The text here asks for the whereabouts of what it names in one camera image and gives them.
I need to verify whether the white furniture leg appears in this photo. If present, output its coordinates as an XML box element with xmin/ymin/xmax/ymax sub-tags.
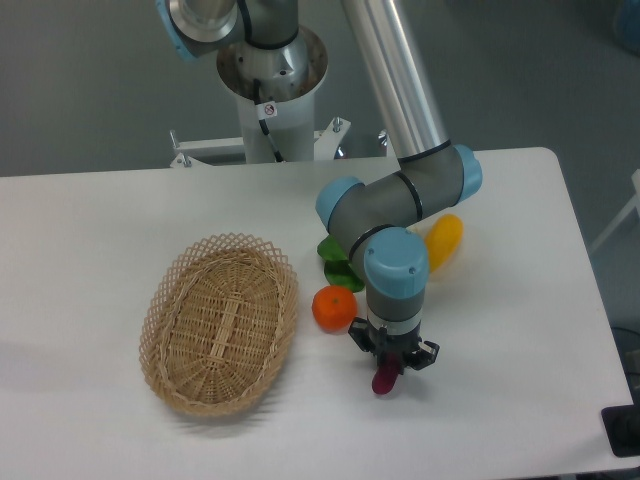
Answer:
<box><xmin>587</xmin><ymin>170</ymin><xmax>640</xmax><ymax>256</ymax></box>

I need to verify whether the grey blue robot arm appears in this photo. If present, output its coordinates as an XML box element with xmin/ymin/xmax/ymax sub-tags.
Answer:
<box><xmin>156</xmin><ymin>1</ymin><xmax>483</xmax><ymax>375</ymax></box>

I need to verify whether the orange tangerine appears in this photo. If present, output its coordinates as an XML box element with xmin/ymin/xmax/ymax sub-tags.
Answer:
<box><xmin>311</xmin><ymin>285</ymin><xmax>358</xmax><ymax>332</ymax></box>

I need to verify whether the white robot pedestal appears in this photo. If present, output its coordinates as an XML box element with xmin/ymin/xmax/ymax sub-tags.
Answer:
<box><xmin>217</xmin><ymin>26</ymin><xmax>328</xmax><ymax>164</ymax></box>

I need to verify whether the purple sweet potato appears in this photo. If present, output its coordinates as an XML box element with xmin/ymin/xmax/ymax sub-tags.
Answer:
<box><xmin>371</xmin><ymin>353</ymin><xmax>401</xmax><ymax>395</ymax></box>

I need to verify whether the white metal base frame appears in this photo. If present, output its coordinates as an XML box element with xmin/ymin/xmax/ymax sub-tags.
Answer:
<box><xmin>168</xmin><ymin>115</ymin><xmax>396</xmax><ymax>169</ymax></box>

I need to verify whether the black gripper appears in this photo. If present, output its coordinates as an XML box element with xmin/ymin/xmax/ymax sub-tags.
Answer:
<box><xmin>348</xmin><ymin>317</ymin><xmax>440</xmax><ymax>375</ymax></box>

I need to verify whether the woven wicker basket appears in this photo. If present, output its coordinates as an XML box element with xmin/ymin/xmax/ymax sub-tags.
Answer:
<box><xmin>139</xmin><ymin>233</ymin><xmax>298</xmax><ymax>417</ymax></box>

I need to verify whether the black box at table edge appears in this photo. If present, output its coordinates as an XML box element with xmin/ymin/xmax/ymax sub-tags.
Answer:
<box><xmin>601</xmin><ymin>405</ymin><xmax>639</xmax><ymax>458</ymax></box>

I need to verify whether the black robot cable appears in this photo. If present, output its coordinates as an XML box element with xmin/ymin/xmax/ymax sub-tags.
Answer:
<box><xmin>251</xmin><ymin>79</ymin><xmax>286</xmax><ymax>164</ymax></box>

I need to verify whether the green bok choy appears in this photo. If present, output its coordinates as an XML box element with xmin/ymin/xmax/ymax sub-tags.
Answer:
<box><xmin>317</xmin><ymin>235</ymin><xmax>365</xmax><ymax>293</ymax></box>

